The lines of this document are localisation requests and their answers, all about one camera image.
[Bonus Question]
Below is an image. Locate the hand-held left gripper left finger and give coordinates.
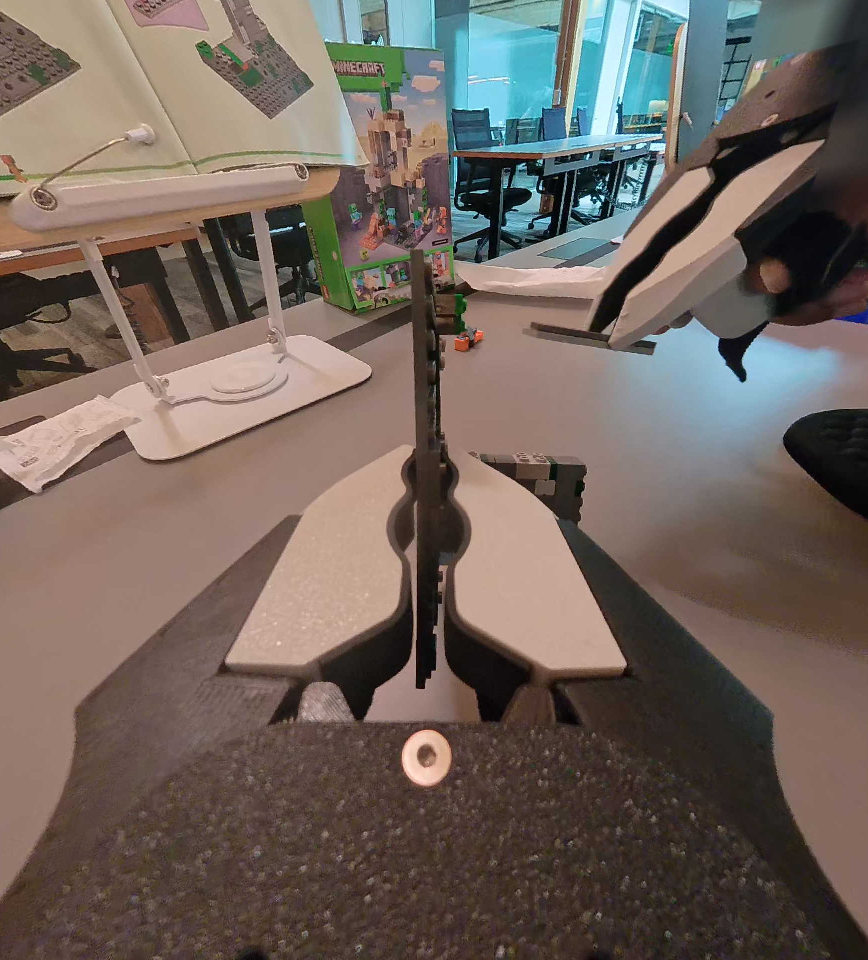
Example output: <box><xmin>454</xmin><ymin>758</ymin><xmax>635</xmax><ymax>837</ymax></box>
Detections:
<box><xmin>224</xmin><ymin>444</ymin><xmax>416</xmax><ymax>723</ymax></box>

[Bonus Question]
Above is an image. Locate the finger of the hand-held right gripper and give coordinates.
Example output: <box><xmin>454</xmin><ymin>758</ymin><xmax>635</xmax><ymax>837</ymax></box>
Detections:
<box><xmin>606</xmin><ymin>138</ymin><xmax>829</xmax><ymax>352</ymax></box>
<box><xmin>587</xmin><ymin>161</ymin><xmax>735</xmax><ymax>335</ymax></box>

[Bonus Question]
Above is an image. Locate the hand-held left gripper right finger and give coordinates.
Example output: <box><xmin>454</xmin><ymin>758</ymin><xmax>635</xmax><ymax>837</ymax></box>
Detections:
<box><xmin>443</xmin><ymin>447</ymin><xmax>629</xmax><ymax>723</ymax></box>

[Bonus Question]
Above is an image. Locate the grey brick pillar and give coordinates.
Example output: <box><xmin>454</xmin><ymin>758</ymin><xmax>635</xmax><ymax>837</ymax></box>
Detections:
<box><xmin>479</xmin><ymin>452</ymin><xmax>589</xmax><ymax>525</ymax></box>

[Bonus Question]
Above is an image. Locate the grey brick plate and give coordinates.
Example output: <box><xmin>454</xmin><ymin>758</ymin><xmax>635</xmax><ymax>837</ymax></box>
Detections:
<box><xmin>530</xmin><ymin>321</ymin><xmax>659</xmax><ymax>355</ymax></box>

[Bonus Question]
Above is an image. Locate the grey brick baseplate build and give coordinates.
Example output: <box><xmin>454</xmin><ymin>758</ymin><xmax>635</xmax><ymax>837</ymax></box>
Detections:
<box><xmin>407</xmin><ymin>251</ymin><xmax>470</xmax><ymax>688</ymax></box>

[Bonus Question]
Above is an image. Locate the person's right hand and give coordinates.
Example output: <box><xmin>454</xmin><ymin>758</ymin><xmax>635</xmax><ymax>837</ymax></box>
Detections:
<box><xmin>756</xmin><ymin>202</ymin><xmax>868</xmax><ymax>328</ymax></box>

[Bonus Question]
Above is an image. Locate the black office chair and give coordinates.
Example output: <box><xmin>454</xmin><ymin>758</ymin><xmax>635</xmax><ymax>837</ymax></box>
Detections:
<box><xmin>452</xmin><ymin>108</ymin><xmax>534</xmax><ymax>264</ymax></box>
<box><xmin>537</xmin><ymin>106</ymin><xmax>609</xmax><ymax>220</ymax></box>
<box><xmin>0</xmin><ymin>270</ymin><xmax>101</xmax><ymax>402</ymax></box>

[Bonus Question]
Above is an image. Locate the long office table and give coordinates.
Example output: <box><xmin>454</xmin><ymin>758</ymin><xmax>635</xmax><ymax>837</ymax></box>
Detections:
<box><xmin>452</xmin><ymin>133</ymin><xmax>665</xmax><ymax>243</ymax></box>

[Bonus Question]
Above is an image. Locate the black mesh cushion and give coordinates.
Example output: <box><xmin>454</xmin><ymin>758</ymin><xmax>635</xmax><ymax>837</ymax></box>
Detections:
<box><xmin>782</xmin><ymin>408</ymin><xmax>868</xmax><ymax>538</ymax></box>

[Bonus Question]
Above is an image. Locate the green toy box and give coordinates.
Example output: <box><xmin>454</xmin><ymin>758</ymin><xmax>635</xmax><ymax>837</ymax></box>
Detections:
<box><xmin>302</xmin><ymin>41</ymin><xmax>456</xmax><ymax>315</ymax></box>

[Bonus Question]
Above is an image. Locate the printed clear plastic bag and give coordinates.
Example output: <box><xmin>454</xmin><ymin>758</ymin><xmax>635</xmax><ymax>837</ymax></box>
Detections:
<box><xmin>0</xmin><ymin>396</ymin><xmax>143</xmax><ymax>495</ymax></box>

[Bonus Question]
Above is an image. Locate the white book stand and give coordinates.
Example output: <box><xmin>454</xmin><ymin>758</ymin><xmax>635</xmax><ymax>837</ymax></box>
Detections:
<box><xmin>8</xmin><ymin>123</ymin><xmax>374</xmax><ymax>462</ymax></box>

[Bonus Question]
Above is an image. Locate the brick instruction booklet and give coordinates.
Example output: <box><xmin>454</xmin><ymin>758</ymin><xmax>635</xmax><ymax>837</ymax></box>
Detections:
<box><xmin>0</xmin><ymin>0</ymin><xmax>369</xmax><ymax>204</ymax></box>

